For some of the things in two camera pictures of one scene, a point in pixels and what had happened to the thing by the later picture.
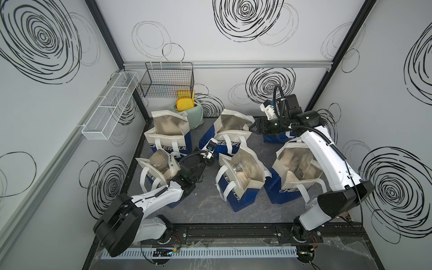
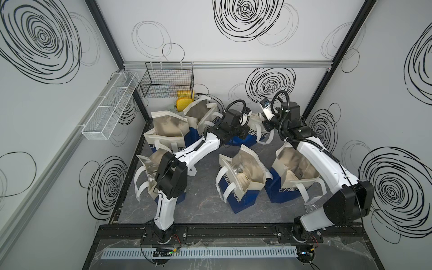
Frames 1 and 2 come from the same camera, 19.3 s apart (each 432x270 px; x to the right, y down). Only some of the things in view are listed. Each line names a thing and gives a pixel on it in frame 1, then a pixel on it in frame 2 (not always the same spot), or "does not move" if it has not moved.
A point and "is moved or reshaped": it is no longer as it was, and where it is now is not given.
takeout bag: x=296 y=171 does not move
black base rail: x=353 y=234 does not move
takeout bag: x=228 y=132 is moved or reshaped
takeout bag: x=170 y=133 does not move
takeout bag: x=240 y=177 does not move
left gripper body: x=209 y=161 to x=239 y=133
